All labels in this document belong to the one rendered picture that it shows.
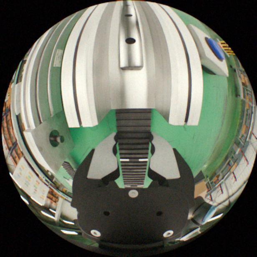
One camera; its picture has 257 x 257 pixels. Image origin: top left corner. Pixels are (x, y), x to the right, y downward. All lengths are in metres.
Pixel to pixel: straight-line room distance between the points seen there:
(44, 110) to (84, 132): 0.10
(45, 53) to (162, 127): 0.26
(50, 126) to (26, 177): 2.98
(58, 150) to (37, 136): 0.06
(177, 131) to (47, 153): 0.24
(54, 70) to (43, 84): 0.04
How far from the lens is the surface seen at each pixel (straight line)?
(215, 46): 0.16
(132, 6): 0.17
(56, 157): 0.18
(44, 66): 0.18
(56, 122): 0.18
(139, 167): 0.17
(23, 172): 3.05
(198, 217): 0.55
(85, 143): 0.20
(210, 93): 0.21
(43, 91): 0.16
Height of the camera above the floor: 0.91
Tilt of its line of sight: 62 degrees down
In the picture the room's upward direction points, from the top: 176 degrees counter-clockwise
